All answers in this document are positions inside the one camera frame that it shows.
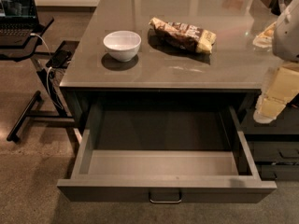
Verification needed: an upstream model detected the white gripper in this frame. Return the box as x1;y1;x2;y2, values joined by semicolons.
253;63;299;124

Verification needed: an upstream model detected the grey top drawer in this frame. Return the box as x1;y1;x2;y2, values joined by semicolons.
57;107;277;204

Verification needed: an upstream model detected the grey drawer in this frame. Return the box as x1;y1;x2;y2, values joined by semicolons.
57;107;277;204
258;165;299;181
249;141;299;162

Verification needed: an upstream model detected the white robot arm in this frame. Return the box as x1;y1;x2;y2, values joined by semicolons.
253;0;299;124

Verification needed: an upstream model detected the grey right middle drawer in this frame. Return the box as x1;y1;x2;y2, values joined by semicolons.
249;141;299;162

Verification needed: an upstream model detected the grey right bottom drawer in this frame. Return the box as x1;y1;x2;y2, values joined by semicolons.
258;165;299;181

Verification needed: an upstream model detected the brown chip bag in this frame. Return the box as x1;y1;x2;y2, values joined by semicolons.
149;18;217;54

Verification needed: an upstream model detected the grey counter cabinet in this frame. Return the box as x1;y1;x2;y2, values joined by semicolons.
60;0;298;186

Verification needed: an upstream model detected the white ceramic bowl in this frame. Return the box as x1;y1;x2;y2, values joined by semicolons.
103;31;141;62

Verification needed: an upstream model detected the black smartphone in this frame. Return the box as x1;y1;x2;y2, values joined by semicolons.
46;49;71;68

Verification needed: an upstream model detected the black laptop stand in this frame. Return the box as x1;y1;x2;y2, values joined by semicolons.
0;14;80;143

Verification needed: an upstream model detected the black laptop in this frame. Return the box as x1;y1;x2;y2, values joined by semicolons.
0;0;39;48

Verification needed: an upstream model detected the white charging cable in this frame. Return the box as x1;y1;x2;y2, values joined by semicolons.
29;32;64;110

